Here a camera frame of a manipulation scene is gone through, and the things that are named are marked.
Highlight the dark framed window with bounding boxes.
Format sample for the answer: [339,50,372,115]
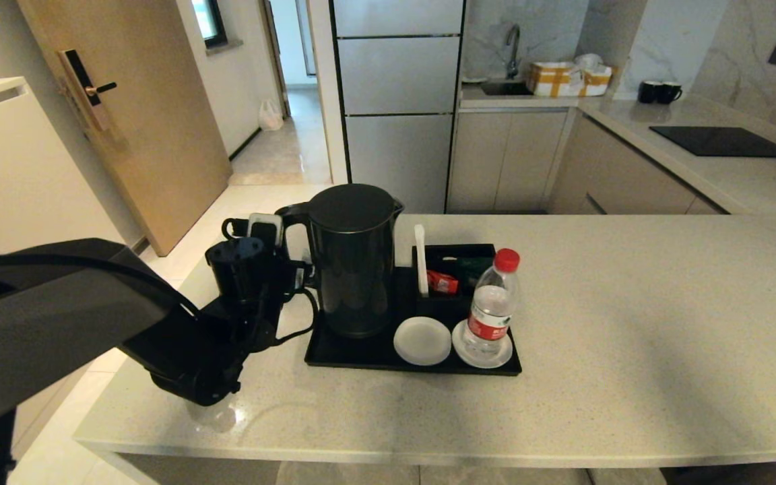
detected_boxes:
[191,0,228,51]

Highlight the white cabinet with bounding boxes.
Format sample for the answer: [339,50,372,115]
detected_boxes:
[0,78,153,485]

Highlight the light wooden door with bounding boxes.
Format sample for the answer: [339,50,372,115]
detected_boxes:
[16,0,232,257]

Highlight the cardboard box with yellow tape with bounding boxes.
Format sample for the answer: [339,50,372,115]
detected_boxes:
[527,62,613,99]

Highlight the black door lock handle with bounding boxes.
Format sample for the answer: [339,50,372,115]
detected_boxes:
[58,50,118,133]

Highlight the black serving tray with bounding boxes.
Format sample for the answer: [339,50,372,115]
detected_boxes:
[304,266,523,377]

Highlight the black condiment holder box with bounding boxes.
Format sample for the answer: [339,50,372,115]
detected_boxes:
[412,243,496,317]

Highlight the silver refrigerator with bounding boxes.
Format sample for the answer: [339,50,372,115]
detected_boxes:
[331,0,466,215]

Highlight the red-capped plastic water bottle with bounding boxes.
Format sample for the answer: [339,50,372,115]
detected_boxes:
[463,248,521,356]
[186,397,237,433]

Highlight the chrome kitchen faucet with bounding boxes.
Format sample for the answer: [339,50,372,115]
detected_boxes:
[505,25,522,81]

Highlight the black induction cooktop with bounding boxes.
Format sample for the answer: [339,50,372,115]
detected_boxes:
[649,126,776,160]

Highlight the white stick sachet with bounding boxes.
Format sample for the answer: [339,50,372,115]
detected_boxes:
[414,224,429,297]

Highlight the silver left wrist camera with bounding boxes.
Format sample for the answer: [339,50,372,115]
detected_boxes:
[247,213,284,250]

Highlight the black electric kettle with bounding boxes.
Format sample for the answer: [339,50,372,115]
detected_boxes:
[275,183,405,339]

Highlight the white paper coaster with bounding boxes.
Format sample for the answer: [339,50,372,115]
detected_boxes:
[393,316,452,366]
[452,319,514,369]

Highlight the steel kitchen sink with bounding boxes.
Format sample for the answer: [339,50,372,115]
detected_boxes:
[481,81,534,98]

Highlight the white tied plastic bag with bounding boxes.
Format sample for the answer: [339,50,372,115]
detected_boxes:
[258,98,285,131]

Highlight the beige kitchen base cabinets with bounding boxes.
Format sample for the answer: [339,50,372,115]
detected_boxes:
[447,108,732,216]

